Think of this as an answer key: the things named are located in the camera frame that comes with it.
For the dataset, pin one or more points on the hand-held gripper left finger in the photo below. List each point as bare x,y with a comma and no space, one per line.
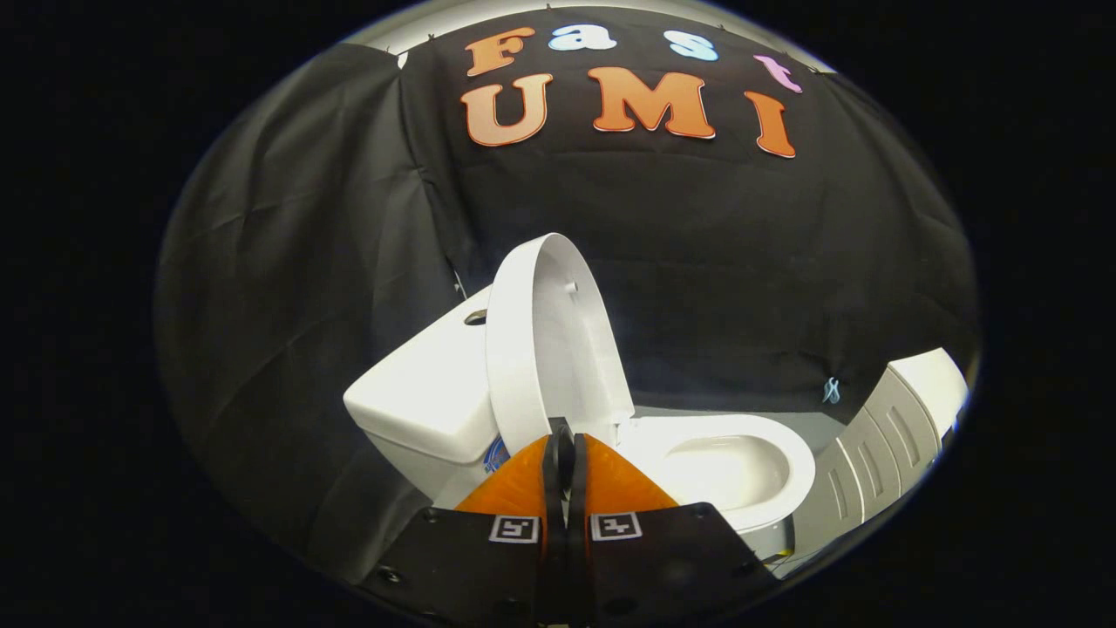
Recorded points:
488,567

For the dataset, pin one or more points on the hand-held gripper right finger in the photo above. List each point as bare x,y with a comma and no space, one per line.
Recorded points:
663,567

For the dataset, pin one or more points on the black round lid tab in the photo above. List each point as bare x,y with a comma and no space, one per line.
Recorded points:
563,453

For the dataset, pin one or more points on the white toilet lid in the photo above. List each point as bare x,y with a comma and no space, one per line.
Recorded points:
558,349

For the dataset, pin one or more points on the white ribbed panel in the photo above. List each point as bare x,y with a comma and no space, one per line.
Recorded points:
872,436

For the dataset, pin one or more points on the round flush button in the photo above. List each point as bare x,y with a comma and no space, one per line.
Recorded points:
476,317

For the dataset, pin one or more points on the black backdrop cloth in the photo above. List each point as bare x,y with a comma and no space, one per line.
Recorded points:
741,262

